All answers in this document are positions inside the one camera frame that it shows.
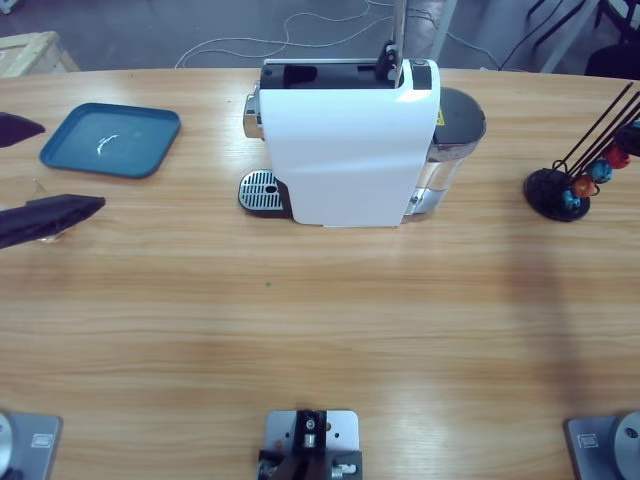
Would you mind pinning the clear drinking glass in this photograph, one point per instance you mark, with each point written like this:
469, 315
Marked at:
20, 192

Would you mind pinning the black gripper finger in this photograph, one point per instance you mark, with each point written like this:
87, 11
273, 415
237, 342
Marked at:
15, 130
50, 217

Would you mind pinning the white capsule coffee machine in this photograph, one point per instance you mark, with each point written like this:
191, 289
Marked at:
345, 150

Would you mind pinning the black capsule holder stand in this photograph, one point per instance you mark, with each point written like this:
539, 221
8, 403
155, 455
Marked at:
542, 185

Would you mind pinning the light wooden crate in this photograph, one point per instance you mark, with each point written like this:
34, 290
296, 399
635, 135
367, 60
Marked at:
30, 52

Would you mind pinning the white metal frame leg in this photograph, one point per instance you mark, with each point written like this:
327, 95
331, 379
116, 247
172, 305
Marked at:
570, 37
442, 27

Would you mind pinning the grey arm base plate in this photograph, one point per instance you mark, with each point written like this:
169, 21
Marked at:
595, 445
35, 445

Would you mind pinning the centre metal mount base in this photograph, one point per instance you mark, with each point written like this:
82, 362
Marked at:
340, 430

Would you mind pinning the orange coffee capsule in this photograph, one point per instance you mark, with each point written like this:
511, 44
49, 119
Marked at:
583, 186

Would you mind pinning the black chair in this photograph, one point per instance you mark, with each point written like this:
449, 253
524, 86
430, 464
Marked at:
615, 60

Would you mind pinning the blue plastic tray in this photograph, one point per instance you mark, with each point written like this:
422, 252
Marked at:
125, 150

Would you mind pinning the red coffee capsule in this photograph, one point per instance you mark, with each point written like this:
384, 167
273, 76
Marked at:
618, 157

